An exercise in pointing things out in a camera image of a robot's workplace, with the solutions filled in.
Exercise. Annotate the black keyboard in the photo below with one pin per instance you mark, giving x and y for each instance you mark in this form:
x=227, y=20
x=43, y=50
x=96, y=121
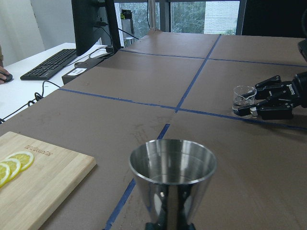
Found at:
x=51, y=66

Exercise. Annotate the small glass beaker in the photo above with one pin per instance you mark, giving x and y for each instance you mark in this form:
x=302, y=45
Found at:
x=241, y=100

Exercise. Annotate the bamboo cutting board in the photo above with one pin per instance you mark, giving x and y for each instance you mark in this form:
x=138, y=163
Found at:
x=28, y=200

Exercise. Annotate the seated person yellow shirt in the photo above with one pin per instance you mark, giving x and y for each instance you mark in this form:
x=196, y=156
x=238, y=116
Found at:
x=3, y=71

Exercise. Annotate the black box with label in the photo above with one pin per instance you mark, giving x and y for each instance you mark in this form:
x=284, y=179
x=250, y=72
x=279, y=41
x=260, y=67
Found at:
x=80, y=68

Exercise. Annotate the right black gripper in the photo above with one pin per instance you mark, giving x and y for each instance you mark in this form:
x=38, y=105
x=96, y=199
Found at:
x=294, y=92

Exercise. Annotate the steel jigger measuring cup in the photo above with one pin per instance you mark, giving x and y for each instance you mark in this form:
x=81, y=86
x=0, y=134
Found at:
x=172, y=176

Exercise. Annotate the water bottle green cap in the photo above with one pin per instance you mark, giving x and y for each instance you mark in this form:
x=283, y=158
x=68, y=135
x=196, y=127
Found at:
x=127, y=27

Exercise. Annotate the lemon slice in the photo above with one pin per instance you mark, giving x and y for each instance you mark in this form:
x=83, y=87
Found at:
x=4, y=173
x=15, y=167
x=26, y=159

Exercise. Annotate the black computer monitor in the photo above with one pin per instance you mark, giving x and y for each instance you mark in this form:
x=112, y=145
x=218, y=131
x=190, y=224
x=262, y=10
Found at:
x=89, y=19

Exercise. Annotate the black computer mouse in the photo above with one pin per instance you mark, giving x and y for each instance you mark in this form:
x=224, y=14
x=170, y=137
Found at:
x=6, y=77

